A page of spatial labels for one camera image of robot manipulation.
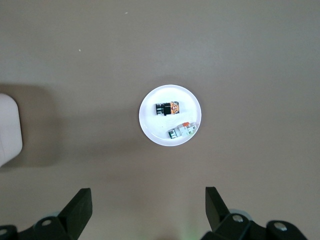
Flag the white lidded box, grey latches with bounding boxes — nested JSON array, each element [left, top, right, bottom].
[[0, 92, 24, 168]]

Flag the white and green push-button switch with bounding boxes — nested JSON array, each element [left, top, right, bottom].
[[166, 121, 198, 140]]

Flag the pale pink round plate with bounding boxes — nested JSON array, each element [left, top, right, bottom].
[[138, 84, 203, 147]]

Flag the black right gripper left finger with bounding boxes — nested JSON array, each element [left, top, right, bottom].
[[0, 187, 93, 240]]

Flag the black and orange push-button switch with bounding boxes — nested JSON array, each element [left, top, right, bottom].
[[154, 100, 181, 117]]

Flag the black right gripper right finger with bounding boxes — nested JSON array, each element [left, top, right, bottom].
[[201, 186, 308, 240]]

